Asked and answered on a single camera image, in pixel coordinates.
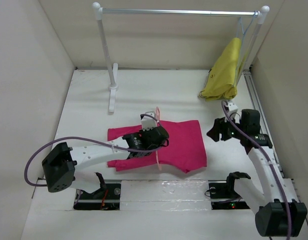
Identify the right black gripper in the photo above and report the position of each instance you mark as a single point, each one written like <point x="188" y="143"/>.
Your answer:
<point x="218" y="127"/>

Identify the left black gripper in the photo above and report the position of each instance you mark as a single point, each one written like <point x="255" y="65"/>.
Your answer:
<point x="142" y="132"/>

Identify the pink plastic hanger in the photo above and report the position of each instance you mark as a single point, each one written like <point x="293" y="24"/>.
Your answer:
<point x="157" y="160"/>

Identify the pink trousers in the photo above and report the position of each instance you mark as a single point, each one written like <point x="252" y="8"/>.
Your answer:
<point x="186" y="150"/>

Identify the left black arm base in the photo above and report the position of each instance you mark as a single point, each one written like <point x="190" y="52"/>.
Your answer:
<point x="106" y="198"/>

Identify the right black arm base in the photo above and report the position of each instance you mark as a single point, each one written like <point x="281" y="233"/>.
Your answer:
<point x="222" y="194"/>

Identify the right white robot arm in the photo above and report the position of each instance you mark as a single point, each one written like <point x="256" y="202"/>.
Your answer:
<point x="277" y="211"/>

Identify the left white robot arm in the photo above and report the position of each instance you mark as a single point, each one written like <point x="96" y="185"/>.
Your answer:
<point x="63" y="166"/>

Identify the light blue plastic hanger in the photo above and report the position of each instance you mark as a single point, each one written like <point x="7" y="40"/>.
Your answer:
<point x="247" y="43"/>

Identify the yellow garment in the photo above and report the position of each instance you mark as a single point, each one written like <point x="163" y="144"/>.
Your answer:
<point x="222" y="79"/>

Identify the white and silver clothes rack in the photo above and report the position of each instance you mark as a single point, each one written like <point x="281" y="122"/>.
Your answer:
<point x="112" y="68"/>

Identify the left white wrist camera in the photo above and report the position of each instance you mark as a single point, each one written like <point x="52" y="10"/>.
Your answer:
<point x="149" y="120"/>

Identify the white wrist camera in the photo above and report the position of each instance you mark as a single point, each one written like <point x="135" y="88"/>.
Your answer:
<point x="230" y="107"/>
<point x="149" y="120"/>

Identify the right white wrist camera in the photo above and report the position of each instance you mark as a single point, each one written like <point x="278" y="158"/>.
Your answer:
<point x="230" y="107"/>

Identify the aluminium rail right side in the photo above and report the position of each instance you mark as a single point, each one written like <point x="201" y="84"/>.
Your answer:
<point x="251" y="96"/>

